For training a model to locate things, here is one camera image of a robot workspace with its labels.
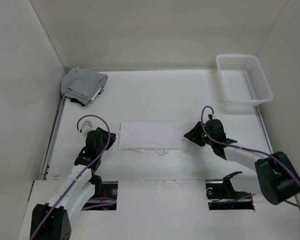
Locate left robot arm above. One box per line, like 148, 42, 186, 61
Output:
29, 127, 116, 240

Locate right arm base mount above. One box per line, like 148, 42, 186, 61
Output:
205, 171, 255, 211

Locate white plastic basket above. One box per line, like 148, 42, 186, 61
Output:
215, 54, 274, 108

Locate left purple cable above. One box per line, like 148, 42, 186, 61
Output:
29, 114, 118, 240

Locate folded white tank top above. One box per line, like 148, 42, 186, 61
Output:
90, 88, 103, 101

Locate purple cable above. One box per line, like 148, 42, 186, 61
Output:
29, 114, 118, 240
201, 105, 300, 207

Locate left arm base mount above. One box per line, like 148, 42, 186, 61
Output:
82, 175, 119, 211

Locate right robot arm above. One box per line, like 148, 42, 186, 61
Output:
184, 119, 300, 205

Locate folded grey tank top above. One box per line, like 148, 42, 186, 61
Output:
60, 66, 108, 104

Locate white tank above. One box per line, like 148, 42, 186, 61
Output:
90, 88, 103, 101
118, 122, 192, 156

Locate folded black tank top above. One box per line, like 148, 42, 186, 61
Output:
70, 98, 92, 107

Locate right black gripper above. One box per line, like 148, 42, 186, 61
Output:
183, 121, 215, 147

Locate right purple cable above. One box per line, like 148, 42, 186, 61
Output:
201, 105, 300, 207

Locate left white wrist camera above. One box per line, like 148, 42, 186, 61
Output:
79, 120, 94, 137

